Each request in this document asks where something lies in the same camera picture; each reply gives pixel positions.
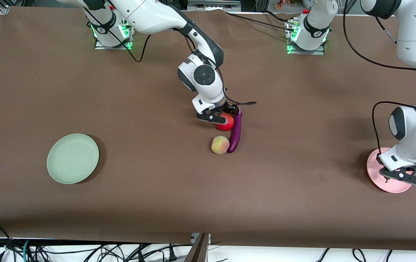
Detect red apple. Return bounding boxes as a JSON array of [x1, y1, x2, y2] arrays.
[[216, 113, 234, 132]]

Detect purple eggplant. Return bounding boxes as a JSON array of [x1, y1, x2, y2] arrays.
[[227, 108, 243, 154]]

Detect yellow pink peach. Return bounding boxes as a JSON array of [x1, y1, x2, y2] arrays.
[[211, 136, 230, 155]]

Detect pink round plate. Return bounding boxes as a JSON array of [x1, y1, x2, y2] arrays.
[[367, 147, 412, 193]]

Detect brown table cover sheet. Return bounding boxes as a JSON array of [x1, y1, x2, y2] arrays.
[[0, 7, 416, 251]]

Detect colourful background items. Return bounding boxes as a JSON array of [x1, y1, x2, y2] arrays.
[[275, 0, 314, 11]]

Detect pale green round plate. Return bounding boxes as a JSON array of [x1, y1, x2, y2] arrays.
[[47, 134, 100, 184]]

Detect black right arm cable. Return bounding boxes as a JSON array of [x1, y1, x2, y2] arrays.
[[83, 0, 257, 107]]

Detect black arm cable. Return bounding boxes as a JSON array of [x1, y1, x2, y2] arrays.
[[83, 0, 257, 107], [342, 0, 416, 157]]

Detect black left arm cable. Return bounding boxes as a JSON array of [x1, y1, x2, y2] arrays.
[[342, 0, 416, 157]]

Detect long black base cable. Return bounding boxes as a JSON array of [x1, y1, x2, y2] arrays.
[[226, 12, 296, 32]]

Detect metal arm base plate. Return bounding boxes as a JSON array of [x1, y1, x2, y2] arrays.
[[94, 36, 134, 50], [287, 43, 325, 55]]

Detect short black base cable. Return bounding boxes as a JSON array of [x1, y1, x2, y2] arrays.
[[262, 10, 294, 23]]

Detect grey aluminium rail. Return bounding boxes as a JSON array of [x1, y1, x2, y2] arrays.
[[187, 0, 241, 11]]

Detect brown wooden post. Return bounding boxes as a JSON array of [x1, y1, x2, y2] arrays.
[[184, 233, 211, 262]]

